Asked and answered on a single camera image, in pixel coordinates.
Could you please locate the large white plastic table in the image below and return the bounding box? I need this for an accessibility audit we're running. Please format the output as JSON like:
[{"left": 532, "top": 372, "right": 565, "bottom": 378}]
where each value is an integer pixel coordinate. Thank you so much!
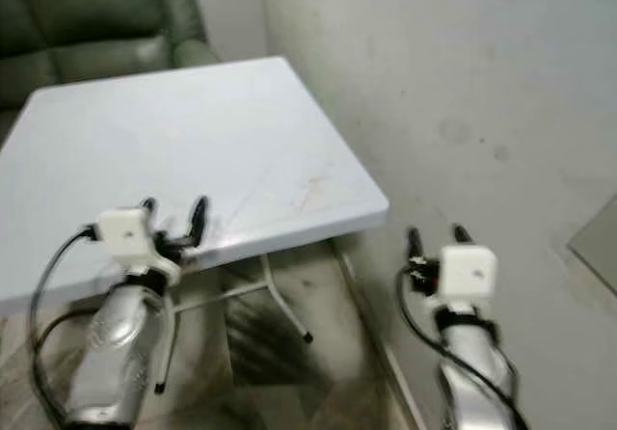
[{"left": 0, "top": 56, "right": 391, "bottom": 392}]

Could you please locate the grey flat panel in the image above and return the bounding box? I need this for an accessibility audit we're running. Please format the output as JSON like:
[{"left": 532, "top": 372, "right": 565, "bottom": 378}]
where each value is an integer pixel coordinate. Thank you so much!
[{"left": 567, "top": 194, "right": 617, "bottom": 267}]

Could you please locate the green leather sofa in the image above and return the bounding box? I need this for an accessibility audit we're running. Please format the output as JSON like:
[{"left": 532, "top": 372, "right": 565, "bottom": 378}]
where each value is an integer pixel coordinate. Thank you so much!
[{"left": 0, "top": 0, "right": 221, "bottom": 142}]

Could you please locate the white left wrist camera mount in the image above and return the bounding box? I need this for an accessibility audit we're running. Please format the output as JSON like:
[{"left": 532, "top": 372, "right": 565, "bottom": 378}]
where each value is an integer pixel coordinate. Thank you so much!
[{"left": 96, "top": 207, "right": 182, "bottom": 284}]

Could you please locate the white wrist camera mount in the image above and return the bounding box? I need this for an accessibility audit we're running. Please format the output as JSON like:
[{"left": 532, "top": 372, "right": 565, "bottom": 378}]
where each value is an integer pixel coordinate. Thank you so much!
[
  {"left": 439, "top": 244, "right": 499, "bottom": 310},
  {"left": 96, "top": 207, "right": 182, "bottom": 284}
]

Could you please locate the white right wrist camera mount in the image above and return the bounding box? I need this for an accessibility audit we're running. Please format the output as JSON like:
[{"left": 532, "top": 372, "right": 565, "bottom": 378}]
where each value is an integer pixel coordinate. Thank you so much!
[{"left": 439, "top": 244, "right": 499, "bottom": 310}]

